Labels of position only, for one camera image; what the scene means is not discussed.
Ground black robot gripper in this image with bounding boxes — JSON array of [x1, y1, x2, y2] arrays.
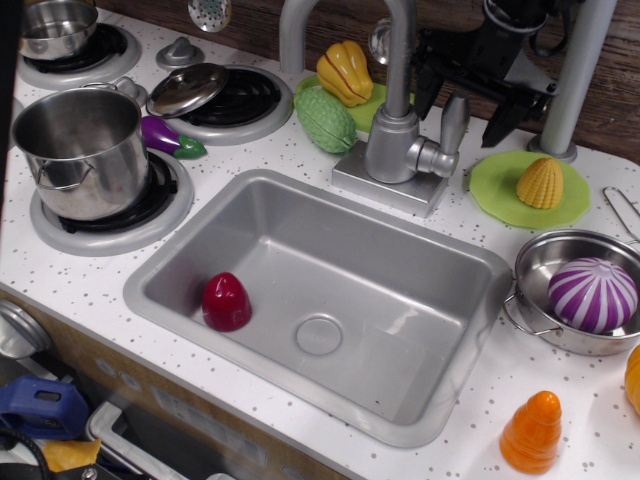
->
[[413, 9, 556, 148]]

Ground silver faucet lever handle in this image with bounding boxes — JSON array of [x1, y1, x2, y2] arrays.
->
[[440, 91, 471, 156]]

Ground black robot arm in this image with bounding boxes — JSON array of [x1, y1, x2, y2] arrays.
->
[[412, 1, 575, 147]]

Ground green plate with corn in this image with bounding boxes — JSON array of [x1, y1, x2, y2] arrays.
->
[[469, 151, 590, 229]]

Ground silver toy faucet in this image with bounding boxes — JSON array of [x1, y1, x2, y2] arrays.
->
[[278, 0, 472, 220]]

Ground hanging steel ladle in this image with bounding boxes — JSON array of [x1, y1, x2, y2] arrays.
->
[[368, 18, 391, 65]]

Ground yellow toy corn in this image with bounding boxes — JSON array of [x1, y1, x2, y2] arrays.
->
[[516, 157, 564, 209]]

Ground yellow toy bell pepper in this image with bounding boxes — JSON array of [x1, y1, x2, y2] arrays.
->
[[316, 40, 374, 108]]

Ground green toy bumpy gourd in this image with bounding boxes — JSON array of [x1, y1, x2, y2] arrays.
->
[[294, 88, 356, 154]]

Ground middle stove burner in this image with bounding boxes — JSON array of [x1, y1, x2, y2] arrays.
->
[[166, 65, 293, 146]]

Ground stove burner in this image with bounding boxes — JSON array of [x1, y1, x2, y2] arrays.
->
[[30, 149, 194, 257], [17, 23, 141, 91], [166, 65, 293, 146]]

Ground purple striped toy onion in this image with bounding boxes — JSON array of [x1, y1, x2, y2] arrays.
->
[[547, 257, 639, 334]]

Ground grey toy sink basin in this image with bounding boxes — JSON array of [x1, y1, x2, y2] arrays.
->
[[123, 170, 512, 448]]

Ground hanging steel slotted spoon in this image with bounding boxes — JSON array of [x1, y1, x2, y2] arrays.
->
[[187, 0, 232, 33]]

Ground steel pot lid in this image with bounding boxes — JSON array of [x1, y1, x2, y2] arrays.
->
[[146, 63, 229, 118]]

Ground grey stove knob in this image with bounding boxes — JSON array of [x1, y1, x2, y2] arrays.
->
[[155, 37, 205, 71]]

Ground purple toy eggplant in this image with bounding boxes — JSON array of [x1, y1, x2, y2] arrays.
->
[[141, 116, 207, 160]]

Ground red toy pepper half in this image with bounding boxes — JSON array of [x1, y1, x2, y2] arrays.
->
[[201, 272, 252, 332]]

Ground orange toy at edge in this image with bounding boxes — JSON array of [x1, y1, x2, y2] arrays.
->
[[624, 345, 640, 415]]

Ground front left stove burner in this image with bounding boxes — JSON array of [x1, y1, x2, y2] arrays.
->
[[30, 149, 194, 257]]

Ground orange toy carrot piece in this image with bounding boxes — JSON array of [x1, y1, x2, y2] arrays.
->
[[499, 391, 562, 474]]

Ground back left stove burner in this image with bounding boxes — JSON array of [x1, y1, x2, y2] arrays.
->
[[17, 23, 141, 91]]

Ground large steel pot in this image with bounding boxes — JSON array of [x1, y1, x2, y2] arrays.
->
[[12, 87, 150, 221]]

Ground small steel pot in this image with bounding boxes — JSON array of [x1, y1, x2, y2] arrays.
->
[[18, 0, 99, 60]]

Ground silver oven knob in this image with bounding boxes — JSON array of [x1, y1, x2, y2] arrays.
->
[[1, 299, 53, 360]]

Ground blue clamp tool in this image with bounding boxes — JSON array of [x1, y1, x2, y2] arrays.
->
[[1, 375, 90, 440]]

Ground yellow cloth scrap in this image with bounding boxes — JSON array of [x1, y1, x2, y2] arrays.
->
[[42, 439, 102, 473]]

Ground grey vertical post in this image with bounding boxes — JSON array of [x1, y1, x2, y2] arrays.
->
[[527, 0, 618, 163]]

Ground wire whisk handle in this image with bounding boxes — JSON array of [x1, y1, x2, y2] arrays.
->
[[602, 186, 639, 244]]

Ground steel pan with handles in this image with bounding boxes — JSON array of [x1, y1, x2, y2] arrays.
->
[[502, 229, 639, 356]]

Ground black cable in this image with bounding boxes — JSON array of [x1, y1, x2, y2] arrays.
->
[[0, 424, 54, 480]]

